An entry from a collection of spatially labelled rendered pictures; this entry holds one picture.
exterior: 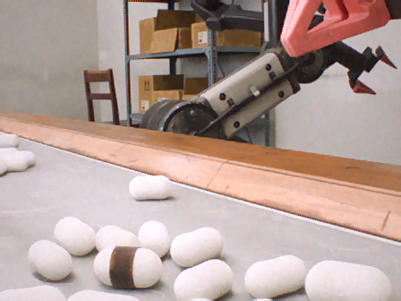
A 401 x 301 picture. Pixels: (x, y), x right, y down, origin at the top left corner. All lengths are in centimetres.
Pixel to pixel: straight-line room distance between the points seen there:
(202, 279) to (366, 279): 7
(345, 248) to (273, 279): 9
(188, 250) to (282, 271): 6
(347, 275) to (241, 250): 10
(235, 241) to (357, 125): 245
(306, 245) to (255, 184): 12
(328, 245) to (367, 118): 240
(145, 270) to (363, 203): 17
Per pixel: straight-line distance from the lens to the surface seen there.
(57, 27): 535
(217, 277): 23
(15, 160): 60
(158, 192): 42
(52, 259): 27
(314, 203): 37
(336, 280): 22
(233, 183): 44
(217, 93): 95
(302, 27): 32
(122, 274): 25
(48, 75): 529
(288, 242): 32
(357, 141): 276
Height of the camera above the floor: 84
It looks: 8 degrees down
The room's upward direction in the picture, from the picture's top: 2 degrees counter-clockwise
